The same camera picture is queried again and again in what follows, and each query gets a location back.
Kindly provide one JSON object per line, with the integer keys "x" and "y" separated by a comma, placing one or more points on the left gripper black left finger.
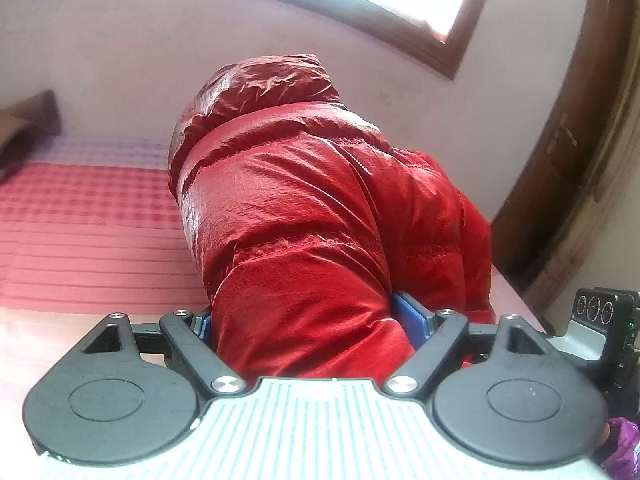
{"x": 180, "y": 337}

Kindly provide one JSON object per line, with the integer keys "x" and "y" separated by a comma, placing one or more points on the red puffer jacket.
{"x": 303, "y": 220}

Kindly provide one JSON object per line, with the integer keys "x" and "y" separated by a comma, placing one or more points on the dark wooden door frame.
{"x": 530, "y": 224}

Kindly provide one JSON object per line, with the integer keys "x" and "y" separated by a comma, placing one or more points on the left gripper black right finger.
{"x": 441, "y": 340}

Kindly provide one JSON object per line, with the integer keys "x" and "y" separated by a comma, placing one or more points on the person's right hand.
{"x": 602, "y": 442}

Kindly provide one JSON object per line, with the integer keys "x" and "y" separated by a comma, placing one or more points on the purple sleeve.
{"x": 619, "y": 454}

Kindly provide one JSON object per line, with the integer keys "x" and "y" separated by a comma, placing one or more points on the pink patterned bed sheet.
{"x": 88, "y": 227}

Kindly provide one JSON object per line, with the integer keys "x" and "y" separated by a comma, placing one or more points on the brown cloth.
{"x": 27, "y": 126}

